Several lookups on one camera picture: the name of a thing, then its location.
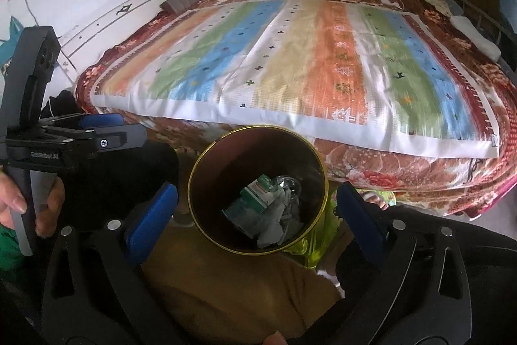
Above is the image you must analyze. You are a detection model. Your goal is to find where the grey pillow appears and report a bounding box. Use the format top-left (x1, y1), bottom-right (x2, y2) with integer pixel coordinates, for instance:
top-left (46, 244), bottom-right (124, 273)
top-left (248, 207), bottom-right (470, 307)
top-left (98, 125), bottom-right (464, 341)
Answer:
top-left (161, 0), bottom-right (214, 15)

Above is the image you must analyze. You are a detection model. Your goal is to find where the white cloth roll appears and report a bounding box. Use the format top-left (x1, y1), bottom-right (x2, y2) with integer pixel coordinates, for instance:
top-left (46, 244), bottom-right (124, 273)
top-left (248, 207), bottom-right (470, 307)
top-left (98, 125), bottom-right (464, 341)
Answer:
top-left (450, 16), bottom-right (502, 60)

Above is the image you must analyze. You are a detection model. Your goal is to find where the person's leg in mustard trousers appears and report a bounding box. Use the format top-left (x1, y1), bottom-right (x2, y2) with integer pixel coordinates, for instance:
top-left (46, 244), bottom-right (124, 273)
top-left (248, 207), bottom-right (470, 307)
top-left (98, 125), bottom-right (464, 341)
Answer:
top-left (139, 224), bottom-right (344, 345)

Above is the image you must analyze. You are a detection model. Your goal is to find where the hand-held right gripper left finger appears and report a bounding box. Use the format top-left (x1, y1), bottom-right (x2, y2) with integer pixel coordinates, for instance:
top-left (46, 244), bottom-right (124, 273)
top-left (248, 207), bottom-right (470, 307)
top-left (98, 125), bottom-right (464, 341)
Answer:
top-left (41, 183), bottom-right (182, 345)

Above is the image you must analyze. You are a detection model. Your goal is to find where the clear plastic cup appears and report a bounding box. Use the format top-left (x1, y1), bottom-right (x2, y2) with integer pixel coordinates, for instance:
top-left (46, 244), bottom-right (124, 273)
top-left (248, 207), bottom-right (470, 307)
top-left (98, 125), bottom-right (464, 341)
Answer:
top-left (277, 174), bottom-right (304, 204)

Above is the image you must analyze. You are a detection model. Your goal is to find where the person's left hand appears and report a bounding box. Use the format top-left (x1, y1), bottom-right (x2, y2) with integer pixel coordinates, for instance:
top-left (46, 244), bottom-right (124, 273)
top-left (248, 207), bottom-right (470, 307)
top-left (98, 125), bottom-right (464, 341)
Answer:
top-left (0, 173), bottom-right (65, 236)

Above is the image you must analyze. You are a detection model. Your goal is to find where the dark cloth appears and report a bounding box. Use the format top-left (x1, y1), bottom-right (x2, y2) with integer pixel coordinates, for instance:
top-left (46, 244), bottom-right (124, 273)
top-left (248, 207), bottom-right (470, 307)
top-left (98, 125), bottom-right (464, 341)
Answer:
top-left (48, 90), bottom-right (79, 115)

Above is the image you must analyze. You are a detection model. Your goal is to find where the white bed headboard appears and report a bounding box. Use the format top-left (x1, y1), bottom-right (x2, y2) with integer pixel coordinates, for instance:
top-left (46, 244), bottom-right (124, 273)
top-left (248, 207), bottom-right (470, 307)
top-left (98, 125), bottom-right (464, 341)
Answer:
top-left (60, 0), bottom-right (182, 83)

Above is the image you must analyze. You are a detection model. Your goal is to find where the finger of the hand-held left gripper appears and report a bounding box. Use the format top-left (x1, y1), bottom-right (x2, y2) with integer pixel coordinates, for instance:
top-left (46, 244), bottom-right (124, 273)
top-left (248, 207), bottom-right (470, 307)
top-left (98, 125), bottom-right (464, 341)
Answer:
top-left (40, 113), bottom-right (122, 132)
top-left (44, 124), bottom-right (147, 152)

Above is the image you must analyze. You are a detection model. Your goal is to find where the person's right hand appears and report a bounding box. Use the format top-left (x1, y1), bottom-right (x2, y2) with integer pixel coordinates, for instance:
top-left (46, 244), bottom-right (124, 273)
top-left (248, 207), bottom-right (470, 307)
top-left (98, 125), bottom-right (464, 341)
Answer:
top-left (264, 330), bottom-right (288, 345)

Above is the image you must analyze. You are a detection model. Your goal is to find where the person's foot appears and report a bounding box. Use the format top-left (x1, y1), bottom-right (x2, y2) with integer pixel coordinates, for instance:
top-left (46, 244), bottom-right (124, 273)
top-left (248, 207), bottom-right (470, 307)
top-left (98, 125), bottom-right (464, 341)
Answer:
top-left (361, 189), bottom-right (394, 208)

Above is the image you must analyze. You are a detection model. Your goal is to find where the teal wall sticker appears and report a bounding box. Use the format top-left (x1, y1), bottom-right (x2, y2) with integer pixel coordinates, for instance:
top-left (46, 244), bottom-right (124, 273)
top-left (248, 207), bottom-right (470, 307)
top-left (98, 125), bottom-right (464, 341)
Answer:
top-left (0, 16), bottom-right (25, 77)

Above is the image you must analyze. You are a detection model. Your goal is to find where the colourful striped mat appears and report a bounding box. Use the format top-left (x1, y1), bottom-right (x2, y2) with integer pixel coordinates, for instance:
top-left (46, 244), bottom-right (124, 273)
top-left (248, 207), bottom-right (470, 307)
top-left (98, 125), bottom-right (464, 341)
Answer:
top-left (90, 0), bottom-right (499, 160)

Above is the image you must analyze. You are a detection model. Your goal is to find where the red floral blanket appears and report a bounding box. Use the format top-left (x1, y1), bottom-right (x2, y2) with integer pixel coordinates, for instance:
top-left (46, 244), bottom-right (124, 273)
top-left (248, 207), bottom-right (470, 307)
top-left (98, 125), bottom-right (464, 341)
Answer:
top-left (75, 0), bottom-right (517, 216)

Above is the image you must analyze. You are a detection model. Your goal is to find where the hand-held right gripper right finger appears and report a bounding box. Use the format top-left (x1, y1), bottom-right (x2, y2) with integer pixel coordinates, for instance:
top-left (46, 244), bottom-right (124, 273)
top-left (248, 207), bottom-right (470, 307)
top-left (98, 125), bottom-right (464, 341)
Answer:
top-left (313, 181), bottom-right (473, 345)

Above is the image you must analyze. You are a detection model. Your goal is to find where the brown bin with gold rim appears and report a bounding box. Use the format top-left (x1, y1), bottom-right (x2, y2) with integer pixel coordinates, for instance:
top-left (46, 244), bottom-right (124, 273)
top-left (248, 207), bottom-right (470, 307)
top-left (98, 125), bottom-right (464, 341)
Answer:
top-left (188, 125), bottom-right (328, 255)

